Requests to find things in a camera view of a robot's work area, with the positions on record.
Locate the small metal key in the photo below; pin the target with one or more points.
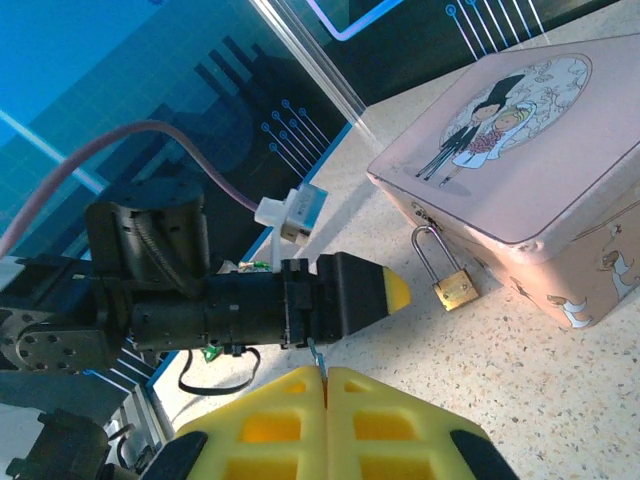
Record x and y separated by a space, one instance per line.
316 356

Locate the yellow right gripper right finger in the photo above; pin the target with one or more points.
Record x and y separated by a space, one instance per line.
400 430

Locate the pink tin box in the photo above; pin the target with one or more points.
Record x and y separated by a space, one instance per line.
525 150

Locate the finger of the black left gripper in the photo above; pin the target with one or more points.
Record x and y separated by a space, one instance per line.
355 295

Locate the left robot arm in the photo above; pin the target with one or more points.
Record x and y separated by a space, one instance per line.
50 345

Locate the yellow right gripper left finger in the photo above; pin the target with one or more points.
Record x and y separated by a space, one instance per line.
280 415

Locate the brass padlock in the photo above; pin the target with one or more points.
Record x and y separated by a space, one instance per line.
455 292

